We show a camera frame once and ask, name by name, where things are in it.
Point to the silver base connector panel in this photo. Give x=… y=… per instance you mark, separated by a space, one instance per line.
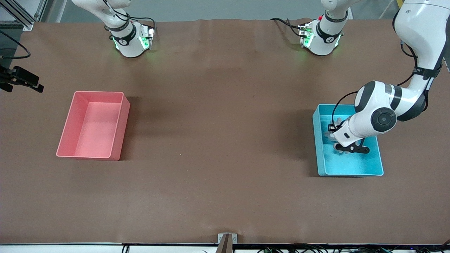
x=147 y=37

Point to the aluminium frame post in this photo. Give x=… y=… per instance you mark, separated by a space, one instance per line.
x=41 y=8

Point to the pink plastic box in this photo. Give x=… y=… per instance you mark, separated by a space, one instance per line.
x=95 y=133

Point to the brown camera post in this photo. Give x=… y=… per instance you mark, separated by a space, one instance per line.
x=225 y=246

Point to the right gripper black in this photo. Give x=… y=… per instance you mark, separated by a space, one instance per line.
x=20 y=75

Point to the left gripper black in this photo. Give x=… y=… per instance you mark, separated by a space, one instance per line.
x=332 y=128

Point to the grey plush toy white belly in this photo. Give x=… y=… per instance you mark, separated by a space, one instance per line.
x=332 y=137

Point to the grey metal bracket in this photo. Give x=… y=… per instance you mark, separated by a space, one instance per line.
x=221 y=237

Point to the blue plastic box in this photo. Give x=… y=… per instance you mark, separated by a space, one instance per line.
x=351 y=165

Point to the white table edge strip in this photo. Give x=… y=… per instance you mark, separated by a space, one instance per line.
x=52 y=248

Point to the brown table mat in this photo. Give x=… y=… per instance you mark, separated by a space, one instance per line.
x=225 y=196

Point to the aluminium frame profile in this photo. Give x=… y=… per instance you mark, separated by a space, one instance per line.
x=21 y=17

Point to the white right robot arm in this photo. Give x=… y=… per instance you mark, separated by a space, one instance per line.
x=128 y=45

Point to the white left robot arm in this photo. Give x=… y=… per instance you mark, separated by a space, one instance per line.
x=422 y=28

